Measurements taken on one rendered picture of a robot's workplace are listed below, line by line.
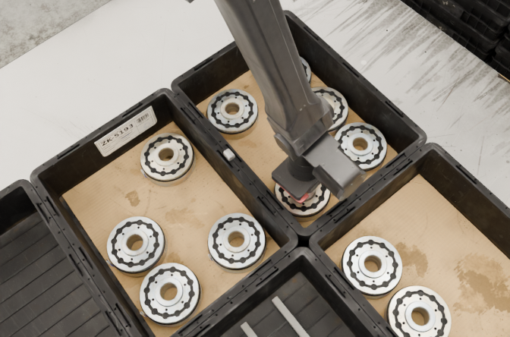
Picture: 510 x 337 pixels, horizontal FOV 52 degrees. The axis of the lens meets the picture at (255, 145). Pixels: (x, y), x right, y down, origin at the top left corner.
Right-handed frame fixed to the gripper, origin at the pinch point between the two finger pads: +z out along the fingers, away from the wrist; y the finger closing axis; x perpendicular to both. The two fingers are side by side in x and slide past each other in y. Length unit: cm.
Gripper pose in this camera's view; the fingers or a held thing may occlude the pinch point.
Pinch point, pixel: (303, 187)
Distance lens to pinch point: 96.9
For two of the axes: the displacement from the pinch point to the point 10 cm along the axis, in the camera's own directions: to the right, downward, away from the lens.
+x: -7.1, -6.1, 3.5
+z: 0.4, 4.6, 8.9
